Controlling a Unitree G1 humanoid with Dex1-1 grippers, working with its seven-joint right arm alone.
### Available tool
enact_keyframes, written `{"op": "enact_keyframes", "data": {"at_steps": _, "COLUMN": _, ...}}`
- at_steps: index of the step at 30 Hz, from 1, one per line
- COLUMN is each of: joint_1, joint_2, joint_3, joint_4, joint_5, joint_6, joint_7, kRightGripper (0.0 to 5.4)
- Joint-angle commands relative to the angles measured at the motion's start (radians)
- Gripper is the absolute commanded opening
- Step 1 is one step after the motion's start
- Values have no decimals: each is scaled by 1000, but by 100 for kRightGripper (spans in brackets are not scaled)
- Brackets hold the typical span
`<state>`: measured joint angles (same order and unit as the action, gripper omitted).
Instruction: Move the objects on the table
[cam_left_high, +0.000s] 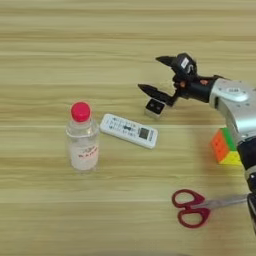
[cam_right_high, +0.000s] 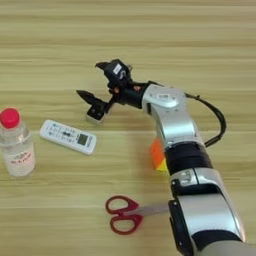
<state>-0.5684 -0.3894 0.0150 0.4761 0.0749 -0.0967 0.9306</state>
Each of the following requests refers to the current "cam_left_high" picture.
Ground red handled scissors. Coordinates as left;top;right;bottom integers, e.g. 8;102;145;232
171;188;249;229

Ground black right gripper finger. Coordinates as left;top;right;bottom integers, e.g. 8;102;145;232
155;55;180;70
137;83;180;108

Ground small black and white cube device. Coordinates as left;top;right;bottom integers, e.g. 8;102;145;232
144;98;166;120

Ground white remote control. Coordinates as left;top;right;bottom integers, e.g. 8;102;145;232
99;113;159;150

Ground colourful Rubik's cube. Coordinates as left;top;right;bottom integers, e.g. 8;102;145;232
209;127;243;167

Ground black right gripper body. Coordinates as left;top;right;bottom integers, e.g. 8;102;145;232
171;73;224;104

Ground clear bottle with red cap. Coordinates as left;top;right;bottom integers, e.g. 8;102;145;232
65;101;101;174

